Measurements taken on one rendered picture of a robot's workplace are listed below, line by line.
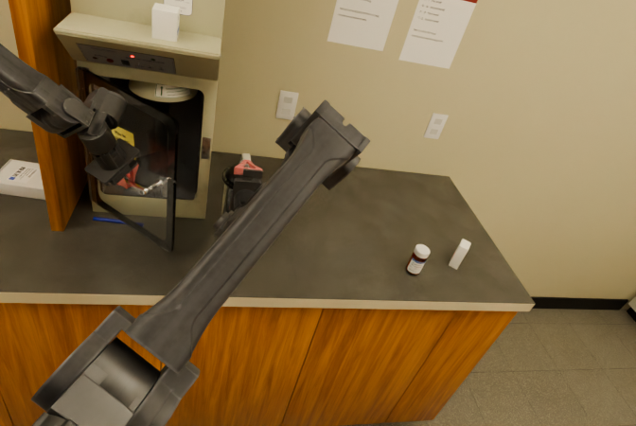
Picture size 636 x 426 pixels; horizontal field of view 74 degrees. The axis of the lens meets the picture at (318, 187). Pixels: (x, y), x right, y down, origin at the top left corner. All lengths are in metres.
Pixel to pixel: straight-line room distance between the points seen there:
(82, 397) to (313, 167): 0.30
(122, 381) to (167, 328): 0.05
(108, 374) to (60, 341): 0.98
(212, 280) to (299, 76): 1.22
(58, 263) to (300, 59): 0.98
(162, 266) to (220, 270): 0.79
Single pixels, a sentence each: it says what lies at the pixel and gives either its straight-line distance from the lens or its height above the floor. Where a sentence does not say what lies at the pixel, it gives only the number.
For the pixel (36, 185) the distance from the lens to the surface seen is 1.46.
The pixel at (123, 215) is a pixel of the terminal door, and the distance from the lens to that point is 1.26.
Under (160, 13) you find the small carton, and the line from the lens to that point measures 0.99.
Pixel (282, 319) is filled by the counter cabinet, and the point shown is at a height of 0.81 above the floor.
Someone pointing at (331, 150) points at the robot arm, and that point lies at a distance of 0.49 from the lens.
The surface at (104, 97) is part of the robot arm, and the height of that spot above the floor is 1.41.
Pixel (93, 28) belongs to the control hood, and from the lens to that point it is 1.03.
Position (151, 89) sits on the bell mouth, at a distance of 1.17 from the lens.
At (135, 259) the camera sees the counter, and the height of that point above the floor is 0.94.
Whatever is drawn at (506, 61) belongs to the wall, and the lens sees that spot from 1.84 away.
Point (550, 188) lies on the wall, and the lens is 2.37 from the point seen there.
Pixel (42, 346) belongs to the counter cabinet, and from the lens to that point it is 1.44.
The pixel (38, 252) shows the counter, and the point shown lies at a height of 0.94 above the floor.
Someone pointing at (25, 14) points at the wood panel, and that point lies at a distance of 1.06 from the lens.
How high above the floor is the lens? 1.84
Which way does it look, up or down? 35 degrees down
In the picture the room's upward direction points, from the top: 16 degrees clockwise
